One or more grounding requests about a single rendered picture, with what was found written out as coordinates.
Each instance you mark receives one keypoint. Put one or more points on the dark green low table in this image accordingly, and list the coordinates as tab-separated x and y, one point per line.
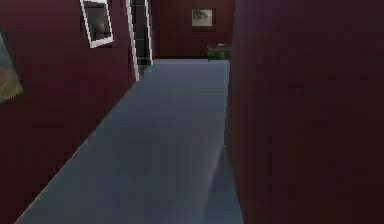
219	52

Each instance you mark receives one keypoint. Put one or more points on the white framed doorway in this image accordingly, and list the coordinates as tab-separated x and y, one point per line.
140	33

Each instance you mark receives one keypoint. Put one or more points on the white framed dark picture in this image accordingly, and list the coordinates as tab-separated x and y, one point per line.
98	23

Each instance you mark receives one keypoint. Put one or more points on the pale framed wall picture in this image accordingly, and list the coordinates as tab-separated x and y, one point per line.
201	17

